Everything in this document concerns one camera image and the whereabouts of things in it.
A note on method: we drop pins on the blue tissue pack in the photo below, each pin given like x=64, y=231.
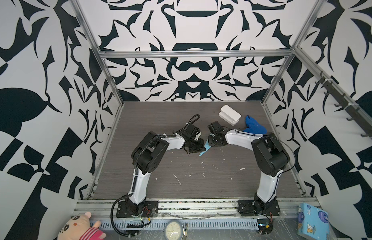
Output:
x=313, y=222

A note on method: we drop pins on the black wall hook rack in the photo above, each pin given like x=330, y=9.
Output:
x=345, y=102

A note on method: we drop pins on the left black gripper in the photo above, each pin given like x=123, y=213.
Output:
x=201, y=147

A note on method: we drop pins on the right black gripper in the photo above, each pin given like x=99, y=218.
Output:
x=210, y=138

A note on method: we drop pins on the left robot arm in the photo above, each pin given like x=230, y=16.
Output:
x=149, y=153

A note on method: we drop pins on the pink plush toy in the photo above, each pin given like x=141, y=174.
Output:
x=79, y=228

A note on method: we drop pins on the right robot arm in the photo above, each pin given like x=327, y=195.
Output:
x=271, y=158

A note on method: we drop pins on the round analog clock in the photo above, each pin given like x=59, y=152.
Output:
x=174, y=230

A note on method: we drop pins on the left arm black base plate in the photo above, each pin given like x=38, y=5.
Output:
x=146, y=209

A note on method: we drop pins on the light blue paper sheet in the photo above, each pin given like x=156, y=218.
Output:
x=206, y=148

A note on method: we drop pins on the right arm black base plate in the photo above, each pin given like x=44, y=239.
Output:
x=258, y=207

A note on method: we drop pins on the small black electronics module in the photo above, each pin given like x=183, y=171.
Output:
x=265, y=227

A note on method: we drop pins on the white rectangular box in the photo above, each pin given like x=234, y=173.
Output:
x=229, y=115

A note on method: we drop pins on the blue cloth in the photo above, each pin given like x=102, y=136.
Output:
x=253, y=127

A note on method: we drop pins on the white slotted cable duct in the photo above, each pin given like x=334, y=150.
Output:
x=192, y=224

